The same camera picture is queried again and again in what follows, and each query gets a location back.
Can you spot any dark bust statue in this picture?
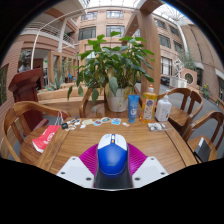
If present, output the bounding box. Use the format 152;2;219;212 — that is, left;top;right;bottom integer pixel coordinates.
17;51;33;74

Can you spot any flat black item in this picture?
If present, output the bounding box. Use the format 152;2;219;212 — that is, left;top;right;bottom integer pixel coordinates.
194;137;212;163

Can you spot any yellow liquid bottle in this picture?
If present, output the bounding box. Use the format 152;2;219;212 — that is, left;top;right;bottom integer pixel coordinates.
139;83;158;124

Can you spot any blue and white computer mouse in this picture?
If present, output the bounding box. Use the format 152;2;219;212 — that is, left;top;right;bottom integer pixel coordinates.
93;133;134;190

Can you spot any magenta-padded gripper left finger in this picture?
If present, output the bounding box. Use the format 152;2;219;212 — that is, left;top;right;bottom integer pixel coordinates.
56;143;101;189

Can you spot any white pump bottle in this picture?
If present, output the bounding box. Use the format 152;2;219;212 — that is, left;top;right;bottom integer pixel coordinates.
154;89;173;123

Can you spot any blue squeeze tube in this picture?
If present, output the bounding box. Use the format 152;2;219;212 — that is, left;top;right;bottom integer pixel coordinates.
127;94;140;124

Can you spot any green plant in white pot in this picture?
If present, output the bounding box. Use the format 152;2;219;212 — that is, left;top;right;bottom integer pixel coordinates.
66;30;156;113

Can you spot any dark red wooden lectern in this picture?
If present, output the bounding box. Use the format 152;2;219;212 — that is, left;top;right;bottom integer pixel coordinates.
8;68;45;136

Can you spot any spiky green agave plant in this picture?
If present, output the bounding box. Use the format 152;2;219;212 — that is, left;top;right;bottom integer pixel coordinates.
43;74;66;92

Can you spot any small clear wrapped packet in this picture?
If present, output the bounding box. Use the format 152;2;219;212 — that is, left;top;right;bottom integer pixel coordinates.
147;122;167;132

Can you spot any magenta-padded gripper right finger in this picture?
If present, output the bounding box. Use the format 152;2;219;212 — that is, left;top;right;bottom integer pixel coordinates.
127;143;170;190

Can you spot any red paper shopping bag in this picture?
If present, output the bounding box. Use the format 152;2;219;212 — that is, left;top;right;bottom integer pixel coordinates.
31;113;65;154

